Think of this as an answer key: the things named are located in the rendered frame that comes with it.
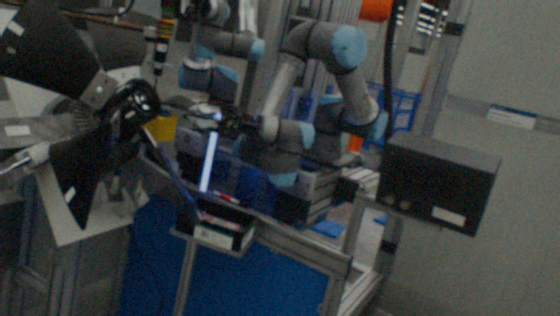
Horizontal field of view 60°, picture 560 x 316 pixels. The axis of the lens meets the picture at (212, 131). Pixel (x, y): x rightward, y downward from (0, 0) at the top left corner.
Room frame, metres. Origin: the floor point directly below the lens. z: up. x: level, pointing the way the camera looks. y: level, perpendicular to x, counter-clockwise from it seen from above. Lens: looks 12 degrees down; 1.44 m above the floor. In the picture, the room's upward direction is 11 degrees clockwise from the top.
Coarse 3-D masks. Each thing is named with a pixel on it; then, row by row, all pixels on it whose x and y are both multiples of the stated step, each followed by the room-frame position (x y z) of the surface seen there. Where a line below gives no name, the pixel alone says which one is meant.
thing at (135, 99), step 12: (132, 84) 1.21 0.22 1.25; (144, 84) 1.25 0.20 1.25; (120, 96) 1.18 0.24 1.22; (132, 96) 1.19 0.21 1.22; (156, 96) 1.25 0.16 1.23; (108, 108) 1.22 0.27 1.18; (120, 108) 1.18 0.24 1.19; (132, 108) 1.16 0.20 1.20; (144, 108) 1.19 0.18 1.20; (156, 108) 1.23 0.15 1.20; (96, 120) 1.20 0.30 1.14; (108, 120) 1.21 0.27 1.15; (120, 120) 1.19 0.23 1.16; (132, 120) 1.18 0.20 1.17; (144, 120) 1.19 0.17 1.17; (120, 132) 1.23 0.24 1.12; (132, 132) 1.26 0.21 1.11
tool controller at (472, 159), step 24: (408, 144) 1.25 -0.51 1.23; (432, 144) 1.25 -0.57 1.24; (384, 168) 1.27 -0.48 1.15; (408, 168) 1.22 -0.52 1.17; (432, 168) 1.19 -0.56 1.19; (456, 168) 1.16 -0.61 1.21; (480, 168) 1.14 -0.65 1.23; (384, 192) 1.27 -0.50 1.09; (408, 192) 1.23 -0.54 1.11; (432, 192) 1.20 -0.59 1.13; (456, 192) 1.16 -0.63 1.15; (480, 192) 1.13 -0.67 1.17; (432, 216) 1.20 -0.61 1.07; (456, 216) 1.17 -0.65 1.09; (480, 216) 1.14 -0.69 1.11
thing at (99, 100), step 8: (104, 72) 1.20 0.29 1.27; (96, 80) 1.19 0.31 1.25; (104, 80) 1.20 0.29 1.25; (112, 80) 1.21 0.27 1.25; (88, 88) 1.18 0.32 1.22; (104, 88) 1.20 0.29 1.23; (112, 88) 1.21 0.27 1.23; (88, 96) 1.18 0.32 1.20; (96, 96) 1.19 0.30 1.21; (104, 96) 1.20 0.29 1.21; (96, 104) 1.20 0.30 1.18
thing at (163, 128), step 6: (156, 120) 1.71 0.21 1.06; (162, 120) 1.71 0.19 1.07; (168, 120) 1.74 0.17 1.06; (174, 120) 1.77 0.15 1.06; (144, 126) 1.74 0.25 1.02; (150, 126) 1.72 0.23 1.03; (156, 126) 1.71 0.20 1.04; (162, 126) 1.71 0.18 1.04; (168, 126) 1.74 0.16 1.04; (174, 126) 1.77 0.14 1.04; (150, 132) 1.72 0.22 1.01; (156, 132) 1.70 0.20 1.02; (162, 132) 1.72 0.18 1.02; (168, 132) 1.75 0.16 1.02; (174, 132) 1.78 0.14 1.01; (156, 138) 1.70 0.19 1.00; (162, 138) 1.72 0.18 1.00; (168, 138) 1.75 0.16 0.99
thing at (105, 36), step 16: (96, 16) 1.42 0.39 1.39; (128, 16) 1.45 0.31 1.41; (144, 16) 1.47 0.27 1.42; (96, 32) 1.38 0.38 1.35; (112, 32) 1.39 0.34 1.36; (128, 32) 1.40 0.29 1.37; (96, 48) 1.35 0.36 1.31; (112, 48) 1.35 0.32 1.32; (128, 48) 1.35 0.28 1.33; (144, 48) 1.37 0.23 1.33; (112, 64) 1.31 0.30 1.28; (128, 64) 1.32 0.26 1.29
